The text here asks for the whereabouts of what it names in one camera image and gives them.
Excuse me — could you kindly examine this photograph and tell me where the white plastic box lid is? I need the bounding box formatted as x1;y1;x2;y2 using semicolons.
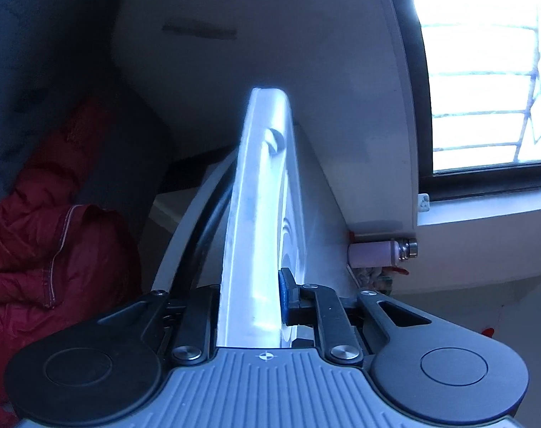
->
216;88;306;348

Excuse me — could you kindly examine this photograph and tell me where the pink water bottle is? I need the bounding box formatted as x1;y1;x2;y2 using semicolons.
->
347;239;419;269

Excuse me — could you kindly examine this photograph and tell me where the red puffy jacket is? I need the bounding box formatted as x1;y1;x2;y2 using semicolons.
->
0;102;139;427

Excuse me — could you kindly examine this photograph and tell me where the red paper wall decoration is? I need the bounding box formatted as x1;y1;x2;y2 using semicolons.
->
481;327;495;338

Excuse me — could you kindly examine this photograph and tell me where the white wall socket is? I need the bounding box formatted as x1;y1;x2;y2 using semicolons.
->
418;193;430;213

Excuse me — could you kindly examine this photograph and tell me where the window with dark frame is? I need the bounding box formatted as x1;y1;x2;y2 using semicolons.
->
391;0;541;200

